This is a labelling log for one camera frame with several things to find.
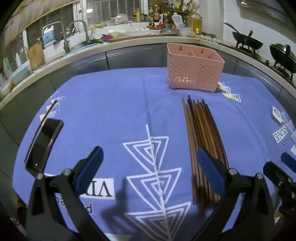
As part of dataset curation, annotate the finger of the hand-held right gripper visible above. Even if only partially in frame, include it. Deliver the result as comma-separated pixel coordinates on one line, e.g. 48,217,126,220
263,161,296,216
281,152,296,173

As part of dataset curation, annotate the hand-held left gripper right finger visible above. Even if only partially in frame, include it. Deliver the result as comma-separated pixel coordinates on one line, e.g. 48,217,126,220
196,146,275,241

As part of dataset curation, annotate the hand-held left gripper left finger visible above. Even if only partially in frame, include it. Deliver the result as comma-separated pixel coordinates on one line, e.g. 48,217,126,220
25,146,111,241

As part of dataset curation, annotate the bundle of wooden chopsticks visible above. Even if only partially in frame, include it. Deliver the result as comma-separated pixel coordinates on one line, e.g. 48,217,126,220
181,95,229,218

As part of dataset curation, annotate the pink plastic utensil basket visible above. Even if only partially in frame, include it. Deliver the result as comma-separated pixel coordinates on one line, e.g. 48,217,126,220
167,43,225,93

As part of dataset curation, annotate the small white device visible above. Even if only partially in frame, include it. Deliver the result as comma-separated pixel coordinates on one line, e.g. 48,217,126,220
270,106,286,126

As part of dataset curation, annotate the black smartphone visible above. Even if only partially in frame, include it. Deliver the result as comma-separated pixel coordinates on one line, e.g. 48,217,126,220
24,118,64,173

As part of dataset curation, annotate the blue printed tablecloth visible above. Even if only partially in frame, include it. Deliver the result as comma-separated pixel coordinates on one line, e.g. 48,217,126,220
13,67,296,234

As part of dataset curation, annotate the thin dark stick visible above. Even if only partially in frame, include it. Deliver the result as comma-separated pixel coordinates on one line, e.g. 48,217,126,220
24,100,58,163

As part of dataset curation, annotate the black wok with lid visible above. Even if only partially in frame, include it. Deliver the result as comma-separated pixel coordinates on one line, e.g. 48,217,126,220
269,44,296,67

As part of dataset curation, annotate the steel gas stove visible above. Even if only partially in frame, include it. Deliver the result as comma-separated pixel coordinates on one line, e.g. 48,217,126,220
220,40,296,81

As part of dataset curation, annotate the wooden cutting board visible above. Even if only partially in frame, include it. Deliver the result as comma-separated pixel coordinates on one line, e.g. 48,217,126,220
27,38,45,71

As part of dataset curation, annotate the steel kitchen faucet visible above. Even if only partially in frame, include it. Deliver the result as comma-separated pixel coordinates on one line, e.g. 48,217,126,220
68,20,91,44
42,21,71,54

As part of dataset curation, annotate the open black wok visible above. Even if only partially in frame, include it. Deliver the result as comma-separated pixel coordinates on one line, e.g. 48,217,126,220
232,30,264,49

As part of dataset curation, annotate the long wooden board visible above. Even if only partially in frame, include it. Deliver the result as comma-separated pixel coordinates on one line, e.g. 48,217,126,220
107,32,167,42

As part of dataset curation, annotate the metal tray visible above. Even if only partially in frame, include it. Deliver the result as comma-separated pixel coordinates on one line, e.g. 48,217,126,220
159,28,180,36

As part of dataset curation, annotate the black ladle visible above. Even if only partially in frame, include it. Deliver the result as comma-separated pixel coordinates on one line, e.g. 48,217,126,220
223,22,242,34

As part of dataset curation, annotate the large yellow oil bottle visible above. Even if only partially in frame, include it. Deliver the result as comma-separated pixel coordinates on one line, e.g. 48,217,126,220
188,9,203,37

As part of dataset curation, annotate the white plastic bag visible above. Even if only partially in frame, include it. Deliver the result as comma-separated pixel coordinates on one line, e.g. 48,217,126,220
111,14,127,25

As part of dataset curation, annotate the white plastic jug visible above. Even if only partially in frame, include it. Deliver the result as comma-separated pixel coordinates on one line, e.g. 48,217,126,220
171,12,182,29

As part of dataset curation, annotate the steel range hood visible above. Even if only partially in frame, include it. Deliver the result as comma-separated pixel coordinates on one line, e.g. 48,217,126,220
236,0,294,26

